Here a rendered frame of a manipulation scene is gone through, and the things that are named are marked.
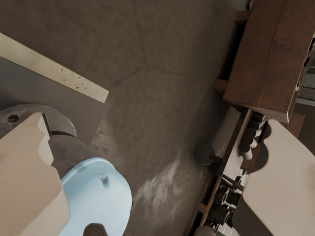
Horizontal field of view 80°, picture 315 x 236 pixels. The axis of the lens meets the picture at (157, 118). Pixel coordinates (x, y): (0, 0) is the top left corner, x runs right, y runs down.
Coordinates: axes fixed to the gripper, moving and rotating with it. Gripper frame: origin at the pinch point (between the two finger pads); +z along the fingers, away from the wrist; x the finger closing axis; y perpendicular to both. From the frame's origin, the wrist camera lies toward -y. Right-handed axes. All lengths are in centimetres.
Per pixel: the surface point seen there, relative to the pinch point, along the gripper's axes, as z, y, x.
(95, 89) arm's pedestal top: 33.2, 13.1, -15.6
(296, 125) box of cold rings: 211, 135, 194
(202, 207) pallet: 129, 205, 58
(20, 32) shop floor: 51, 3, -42
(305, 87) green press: 338, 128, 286
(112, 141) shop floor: 66, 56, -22
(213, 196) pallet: 137, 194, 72
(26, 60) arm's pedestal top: 23.9, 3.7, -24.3
